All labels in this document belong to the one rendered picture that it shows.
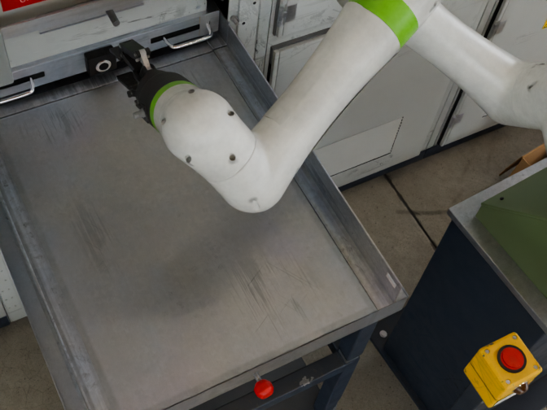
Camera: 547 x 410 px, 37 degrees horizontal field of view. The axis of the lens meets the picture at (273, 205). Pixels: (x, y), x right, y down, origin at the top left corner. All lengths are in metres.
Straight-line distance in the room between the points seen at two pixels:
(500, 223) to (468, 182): 1.07
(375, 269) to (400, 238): 1.09
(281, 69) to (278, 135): 0.70
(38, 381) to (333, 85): 1.36
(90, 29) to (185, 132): 0.57
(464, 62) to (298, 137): 0.47
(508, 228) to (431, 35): 0.42
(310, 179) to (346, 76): 0.37
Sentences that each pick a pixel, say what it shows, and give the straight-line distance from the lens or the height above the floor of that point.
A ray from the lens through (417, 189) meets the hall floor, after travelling 2.68.
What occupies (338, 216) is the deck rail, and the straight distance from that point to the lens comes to 1.54.
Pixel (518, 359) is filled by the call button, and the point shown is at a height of 0.91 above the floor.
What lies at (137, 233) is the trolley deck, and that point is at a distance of 1.50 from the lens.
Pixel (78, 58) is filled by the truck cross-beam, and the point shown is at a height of 0.91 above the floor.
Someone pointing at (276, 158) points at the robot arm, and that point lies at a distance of 1.22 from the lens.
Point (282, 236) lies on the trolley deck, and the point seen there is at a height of 0.85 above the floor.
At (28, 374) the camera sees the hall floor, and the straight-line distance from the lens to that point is 2.33.
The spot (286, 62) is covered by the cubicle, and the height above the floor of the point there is 0.75.
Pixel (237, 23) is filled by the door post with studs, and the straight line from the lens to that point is 1.73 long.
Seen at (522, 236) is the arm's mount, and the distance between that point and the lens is 1.65.
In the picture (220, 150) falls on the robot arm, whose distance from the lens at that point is 1.15.
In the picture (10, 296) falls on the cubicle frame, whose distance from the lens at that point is 2.27.
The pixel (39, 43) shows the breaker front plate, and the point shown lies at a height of 0.97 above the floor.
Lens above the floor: 2.14
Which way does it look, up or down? 57 degrees down
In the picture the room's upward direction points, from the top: 10 degrees clockwise
